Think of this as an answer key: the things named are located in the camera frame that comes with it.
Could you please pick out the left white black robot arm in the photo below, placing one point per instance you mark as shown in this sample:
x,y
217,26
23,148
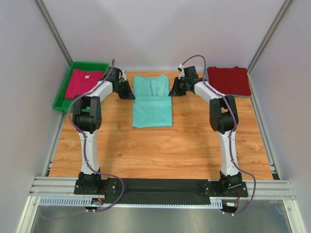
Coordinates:
x,y
87,119

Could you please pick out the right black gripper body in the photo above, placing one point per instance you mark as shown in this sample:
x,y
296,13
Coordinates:
x,y
182,83

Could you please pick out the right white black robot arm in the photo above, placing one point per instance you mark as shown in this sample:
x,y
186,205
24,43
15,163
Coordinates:
x,y
223,119

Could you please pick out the aluminium frame rail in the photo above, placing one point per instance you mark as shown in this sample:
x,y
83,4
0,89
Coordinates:
x,y
64,186

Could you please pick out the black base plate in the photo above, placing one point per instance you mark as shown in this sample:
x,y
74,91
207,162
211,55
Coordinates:
x,y
167,191

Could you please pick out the teal t shirt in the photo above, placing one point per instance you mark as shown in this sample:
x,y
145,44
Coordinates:
x,y
152,107

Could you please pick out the green plastic tray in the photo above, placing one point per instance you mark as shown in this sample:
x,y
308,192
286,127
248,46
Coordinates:
x,y
61,103

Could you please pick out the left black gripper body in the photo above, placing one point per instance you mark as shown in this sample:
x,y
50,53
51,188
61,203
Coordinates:
x,y
123,88

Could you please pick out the dark red folded t shirt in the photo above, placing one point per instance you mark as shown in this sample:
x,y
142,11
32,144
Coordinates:
x,y
228,81

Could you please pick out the slotted grey cable duct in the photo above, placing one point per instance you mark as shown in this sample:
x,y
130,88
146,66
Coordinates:
x,y
91,202

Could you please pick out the pink folded t shirt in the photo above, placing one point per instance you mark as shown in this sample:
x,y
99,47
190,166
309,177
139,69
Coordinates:
x,y
82,82

